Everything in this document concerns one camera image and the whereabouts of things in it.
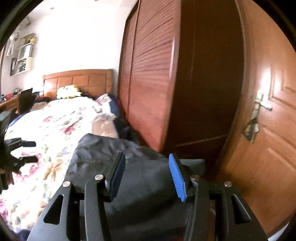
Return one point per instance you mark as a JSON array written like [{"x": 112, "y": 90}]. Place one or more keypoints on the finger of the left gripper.
[
  {"x": 26, "y": 160},
  {"x": 16, "y": 143}
]

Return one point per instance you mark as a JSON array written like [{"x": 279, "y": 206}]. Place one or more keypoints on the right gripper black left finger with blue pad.
[{"x": 60, "y": 219}]

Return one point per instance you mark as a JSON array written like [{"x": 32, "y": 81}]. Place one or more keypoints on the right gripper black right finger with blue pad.
[{"x": 218, "y": 211}]

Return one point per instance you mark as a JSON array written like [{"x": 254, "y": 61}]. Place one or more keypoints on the black jacket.
[{"x": 147, "y": 206}]

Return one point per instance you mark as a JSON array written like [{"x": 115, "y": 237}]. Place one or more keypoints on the wooden desk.
[{"x": 9, "y": 105}]

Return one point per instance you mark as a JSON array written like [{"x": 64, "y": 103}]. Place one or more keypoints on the wooden chair dark cushion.
[{"x": 25, "y": 99}]

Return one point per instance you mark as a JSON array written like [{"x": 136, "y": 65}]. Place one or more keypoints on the floral bed quilt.
[{"x": 56, "y": 127}]

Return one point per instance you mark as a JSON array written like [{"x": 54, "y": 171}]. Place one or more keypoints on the wooden room door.
[{"x": 264, "y": 171}]

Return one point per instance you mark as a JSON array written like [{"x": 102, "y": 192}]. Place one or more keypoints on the yellow plush toy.
[{"x": 69, "y": 91}]

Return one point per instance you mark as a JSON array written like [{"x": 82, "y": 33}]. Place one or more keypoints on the wooden headboard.
[{"x": 93, "y": 82}]

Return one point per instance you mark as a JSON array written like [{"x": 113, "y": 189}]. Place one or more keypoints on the louvered wooden wardrobe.
[{"x": 180, "y": 75}]

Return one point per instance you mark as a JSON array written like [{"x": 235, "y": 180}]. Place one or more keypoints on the white wall shelf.
[{"x": 20, "y": 51}]

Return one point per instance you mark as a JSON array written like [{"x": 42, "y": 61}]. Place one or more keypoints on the metal door handle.
[{"x": 252, "y": 127}]

